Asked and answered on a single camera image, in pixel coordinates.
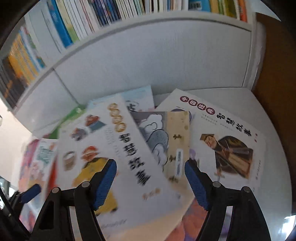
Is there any pink cartoon cover book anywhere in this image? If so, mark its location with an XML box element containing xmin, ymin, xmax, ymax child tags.
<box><xmin>18</xmin><ymin>138</ymin><xmax>58</xmax><ymax>232</ymax></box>

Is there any white bookshelf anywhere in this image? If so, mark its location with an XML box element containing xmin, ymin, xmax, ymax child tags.
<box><xmin>0</xmin><ymin>0</ymin><xmax>262</xmax><ymax>130</ymax></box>

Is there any grey cloud beige book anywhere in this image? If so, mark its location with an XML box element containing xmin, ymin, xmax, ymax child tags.
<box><xmin>125</xmin><ymin>111</ymin><xmax>193</xmax><ymax>211</ymax></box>

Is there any white scholar story book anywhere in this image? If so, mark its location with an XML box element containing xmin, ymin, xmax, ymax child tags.
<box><xmin>157</xmin><ymin>89</ymin><xmax>266</xmax><ymax>193</ymax></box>

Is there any row of shelf books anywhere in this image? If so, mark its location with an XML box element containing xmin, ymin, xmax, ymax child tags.
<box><xmin>1</xmin><ymin>1</ymin><xmax>251</xmax><ymax>109</ymax></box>

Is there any white emperor story book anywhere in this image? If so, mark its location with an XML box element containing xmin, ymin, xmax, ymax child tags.
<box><xmin>57</xmin><ymin>95</ymin><xmax>181</xmax><ymax>235</ymax></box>

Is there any floral purple orange cloth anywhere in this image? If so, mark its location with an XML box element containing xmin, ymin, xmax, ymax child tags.
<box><xmin>166</xmin><ymin>199</ymin><xmax>207</xmax><ymax>241</ymax></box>

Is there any brown wooden cabinet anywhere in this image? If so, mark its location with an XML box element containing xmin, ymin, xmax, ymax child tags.
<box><xmin>251</xmin><ymin>12</ymin><xmax>296</xmax><ymax>167</ymax></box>

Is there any green cover book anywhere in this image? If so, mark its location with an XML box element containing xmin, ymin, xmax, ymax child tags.
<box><xmin>44</xmin><ymin>104</ymin><xmax>86</xmax><ymax>139</ymax></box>

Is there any light blue picture book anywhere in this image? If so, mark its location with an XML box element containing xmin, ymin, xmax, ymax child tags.
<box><xmin>87</xmin><ymin>85</ymin><xmax>155</xmax><ymax>112</ymax></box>

